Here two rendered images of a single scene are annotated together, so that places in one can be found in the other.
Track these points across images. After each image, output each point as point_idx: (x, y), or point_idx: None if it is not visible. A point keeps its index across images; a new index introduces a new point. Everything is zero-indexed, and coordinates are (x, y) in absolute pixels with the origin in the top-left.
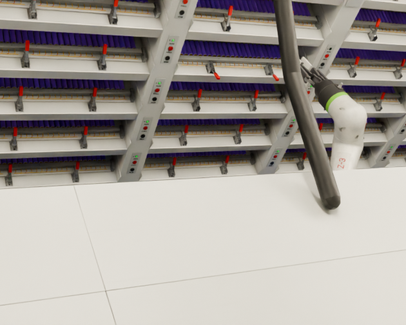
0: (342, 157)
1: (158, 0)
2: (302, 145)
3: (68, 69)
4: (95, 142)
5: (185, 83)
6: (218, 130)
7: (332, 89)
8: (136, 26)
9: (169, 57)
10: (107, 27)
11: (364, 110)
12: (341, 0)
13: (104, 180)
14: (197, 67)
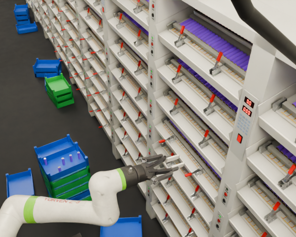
0: (80, 201)
1: None
2: None
3: (128, 90)
4: (143, 146)
5: None
6: (190, 202)
7: (125, 166)
8: (141, 81)
9: (150, 111)
10: (133, 74)
11: (98, 182)
12: (228, 142)
13: None
14: (168, 134)
